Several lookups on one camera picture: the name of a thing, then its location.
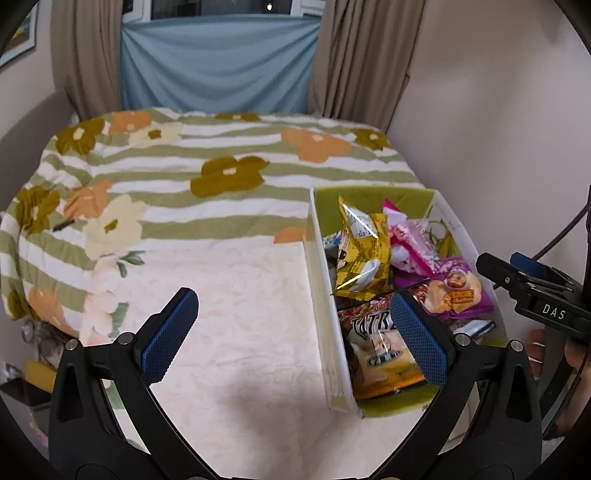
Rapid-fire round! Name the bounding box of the red black striped snack bag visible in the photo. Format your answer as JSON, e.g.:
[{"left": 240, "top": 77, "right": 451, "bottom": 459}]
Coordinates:
[{"left": 338, "top": 293, "right": 396, "bottom": 345}]

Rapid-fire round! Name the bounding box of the cream orange snack bag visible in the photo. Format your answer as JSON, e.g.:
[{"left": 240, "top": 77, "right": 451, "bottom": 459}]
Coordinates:
[{"left": 348, "top": 330, "right": 425, "bottom": 400}]

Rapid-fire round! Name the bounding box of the pink marshmallow bag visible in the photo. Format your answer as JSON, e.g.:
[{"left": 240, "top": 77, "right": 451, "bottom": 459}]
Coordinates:
[{"left": 383, "top": 199, "right": 439, "bottom": 278}]

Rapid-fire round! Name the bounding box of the framed house picture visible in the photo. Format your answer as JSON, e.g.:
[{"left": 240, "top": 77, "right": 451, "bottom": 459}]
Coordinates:
[{"left": 1, "top": 1, "right": 39, "bottom": 68}]

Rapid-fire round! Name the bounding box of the grey cartoon snack bag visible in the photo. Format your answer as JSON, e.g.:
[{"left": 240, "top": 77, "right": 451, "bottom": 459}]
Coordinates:
[{"left": 449, "top": 319, "right": 496, "bottom": 339}]

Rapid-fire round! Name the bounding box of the green floral striped blanket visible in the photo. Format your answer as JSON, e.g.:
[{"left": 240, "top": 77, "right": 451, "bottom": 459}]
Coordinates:
[{"left": 1, "top": 108, "right": 418, "bottom": 337}]

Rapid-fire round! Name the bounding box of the grey headboard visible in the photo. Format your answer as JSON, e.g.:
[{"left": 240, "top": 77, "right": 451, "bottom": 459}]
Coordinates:
[{"left": 0, "top": 90, "right": 77, "bottom": 211}]

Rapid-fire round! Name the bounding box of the green cardboard box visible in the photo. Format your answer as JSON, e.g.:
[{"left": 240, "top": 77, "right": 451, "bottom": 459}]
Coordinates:
[{"left": 304, "top": 185, "right": 506, "bottom": 417}]

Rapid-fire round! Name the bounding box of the gold foil snack bag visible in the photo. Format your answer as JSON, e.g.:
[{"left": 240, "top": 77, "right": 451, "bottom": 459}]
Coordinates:
[{"left": 334, "top": 196, "right": 391, "bottom": 301}]

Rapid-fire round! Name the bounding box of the person's right hand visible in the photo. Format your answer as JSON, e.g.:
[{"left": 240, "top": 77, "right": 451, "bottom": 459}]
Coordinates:
[{"left": 526, "top": 327, "right": 591, "bottom": 434}]

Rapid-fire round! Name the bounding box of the right beige curtain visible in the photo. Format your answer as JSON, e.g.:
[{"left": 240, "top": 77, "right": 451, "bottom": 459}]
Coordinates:
[{"left": 308, "top": 0, "right": 427, "bottom": 131}]

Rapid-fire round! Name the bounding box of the yellow box on floor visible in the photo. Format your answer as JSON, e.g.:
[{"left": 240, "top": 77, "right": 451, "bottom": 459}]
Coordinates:
[{"left": 24, "top": 360, "right": 56, "bottom": 393}]

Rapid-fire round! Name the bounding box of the window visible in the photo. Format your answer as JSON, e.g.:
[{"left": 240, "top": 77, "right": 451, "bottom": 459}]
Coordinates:
[{"left": 122, "top": 0, "right": 327, "bottom": 23}]

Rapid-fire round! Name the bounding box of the blue cloth under window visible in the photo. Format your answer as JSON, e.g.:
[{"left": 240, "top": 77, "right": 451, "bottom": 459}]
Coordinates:
[{"left": 121, "top": 15, "right": 320, "bottom": 114}]

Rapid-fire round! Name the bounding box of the purple snack bag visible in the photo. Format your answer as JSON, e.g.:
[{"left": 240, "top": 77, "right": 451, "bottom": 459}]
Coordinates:
[{"left": 394, "top": 257, "right": 495, "bottom": 320}]

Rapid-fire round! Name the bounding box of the white floral tray table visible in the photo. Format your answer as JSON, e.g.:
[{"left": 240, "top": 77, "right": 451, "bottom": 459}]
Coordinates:
[{"left": 78, "top": 227, "right": 482, "bottom": 480}]

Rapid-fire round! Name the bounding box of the cream blue snack bag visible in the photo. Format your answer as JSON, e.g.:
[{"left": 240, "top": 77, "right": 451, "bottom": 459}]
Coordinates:
[{"left": 322, "top": 230, "right": 346, "bottom": 259}]

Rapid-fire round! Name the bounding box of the beige curtain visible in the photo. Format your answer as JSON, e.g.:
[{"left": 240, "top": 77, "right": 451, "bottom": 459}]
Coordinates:
[
  {"left": 308, "top": 0, "right": 427, "bottom": 131},
  {"left": 50, "top": 0, "right": 123, "bottom": 120}
]

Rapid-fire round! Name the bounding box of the left beige curtain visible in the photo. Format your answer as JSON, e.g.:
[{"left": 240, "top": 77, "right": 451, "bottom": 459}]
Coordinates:
[{"left": 50, "top": 0, "right": 123, "bottom": 120}]

